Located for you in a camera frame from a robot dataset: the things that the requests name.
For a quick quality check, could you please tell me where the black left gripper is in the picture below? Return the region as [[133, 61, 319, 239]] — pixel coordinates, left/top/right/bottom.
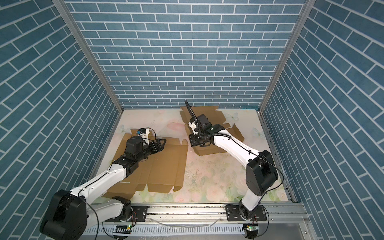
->
[[135, 138, 167, 163]]

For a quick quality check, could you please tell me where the brown cardboard box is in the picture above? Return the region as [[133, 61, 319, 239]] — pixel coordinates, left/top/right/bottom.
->
[[180, 106, 245, 156]]

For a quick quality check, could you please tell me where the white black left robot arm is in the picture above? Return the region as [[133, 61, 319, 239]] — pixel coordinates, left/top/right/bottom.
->
[[40, 136, 167, 240]]

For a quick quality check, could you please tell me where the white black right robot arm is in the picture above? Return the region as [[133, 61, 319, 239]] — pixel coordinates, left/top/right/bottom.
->
[[185, 100, 282, 220]]

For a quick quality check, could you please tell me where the flat unfolded cardboard box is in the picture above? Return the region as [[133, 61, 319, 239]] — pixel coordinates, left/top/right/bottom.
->
[[103, 138, 189, 200]]

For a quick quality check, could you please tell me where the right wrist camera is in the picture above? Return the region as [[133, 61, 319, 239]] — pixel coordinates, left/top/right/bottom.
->
[[189, 119, 198, 135]]

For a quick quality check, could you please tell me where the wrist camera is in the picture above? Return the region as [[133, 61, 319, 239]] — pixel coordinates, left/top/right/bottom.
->
[[137, 128, 150, 144], [189, 119, 198, 135]]

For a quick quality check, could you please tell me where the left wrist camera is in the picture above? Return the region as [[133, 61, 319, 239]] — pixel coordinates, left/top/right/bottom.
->
[[137, 128, 150, 144]]

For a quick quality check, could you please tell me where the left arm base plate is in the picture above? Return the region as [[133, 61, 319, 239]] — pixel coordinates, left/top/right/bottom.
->
[[106, 206, 149, 223]]

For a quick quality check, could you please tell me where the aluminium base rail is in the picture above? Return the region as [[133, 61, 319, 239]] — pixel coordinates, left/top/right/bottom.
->
[[80, 202, 310, 229]]

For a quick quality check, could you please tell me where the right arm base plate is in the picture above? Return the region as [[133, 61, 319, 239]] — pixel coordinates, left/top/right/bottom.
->
[[225, 204, 268, 222]]

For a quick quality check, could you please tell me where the white slotted cable duct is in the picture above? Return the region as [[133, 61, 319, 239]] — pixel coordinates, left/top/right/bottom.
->
[[83, 224, 245, 237]]

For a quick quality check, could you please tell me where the aluminium corner post right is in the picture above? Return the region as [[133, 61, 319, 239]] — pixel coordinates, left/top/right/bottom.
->
[[259, 0, 316, 113]]

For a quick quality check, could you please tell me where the aluminium corner post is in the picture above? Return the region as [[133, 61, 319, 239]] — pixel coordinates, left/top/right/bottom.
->
[[259, 0, 316, 113], [52, 0, 124, 114]]

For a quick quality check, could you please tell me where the aluminium corner post left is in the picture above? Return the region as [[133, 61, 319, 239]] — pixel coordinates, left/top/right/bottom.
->
[[52, 0, 124, 114]]

